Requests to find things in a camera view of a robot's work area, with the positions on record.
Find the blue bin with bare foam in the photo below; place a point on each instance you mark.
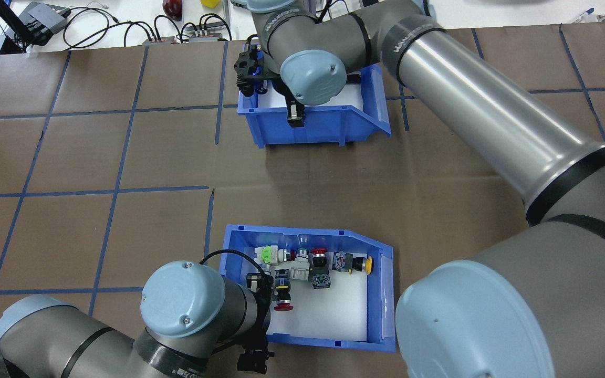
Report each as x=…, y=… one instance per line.
x=323, y=128

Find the blue bin with button switches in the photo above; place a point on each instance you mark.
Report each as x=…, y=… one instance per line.
x=308, y=233

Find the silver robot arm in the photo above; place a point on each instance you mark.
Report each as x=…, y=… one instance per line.
x=491, y=121
x=97, y=341

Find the red mushroom push button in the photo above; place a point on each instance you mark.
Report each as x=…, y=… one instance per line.
x=282, y=289

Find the white bodied push button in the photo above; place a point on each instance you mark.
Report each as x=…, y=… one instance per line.
x=299, y=271

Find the red button with black block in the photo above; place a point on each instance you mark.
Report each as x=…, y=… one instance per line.
x=321, y=278

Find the gray docking box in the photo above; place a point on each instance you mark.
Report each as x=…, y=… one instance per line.
x=45, y=18

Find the dark usb hub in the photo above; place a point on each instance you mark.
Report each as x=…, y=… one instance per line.
x=202, y=37
x=156, y=40

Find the light blue teach pendant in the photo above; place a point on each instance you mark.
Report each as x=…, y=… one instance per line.
x=238, y=3

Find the yellow cube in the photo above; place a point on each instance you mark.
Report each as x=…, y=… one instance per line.
x=209, y=2

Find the dark monitor stand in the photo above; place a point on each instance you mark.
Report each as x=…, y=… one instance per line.
x=11, y=23

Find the white switch with green block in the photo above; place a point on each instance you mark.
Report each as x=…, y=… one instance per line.
x=267, y=255

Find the yellow push button switch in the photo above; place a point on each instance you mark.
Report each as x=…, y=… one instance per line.
x=352, y=262

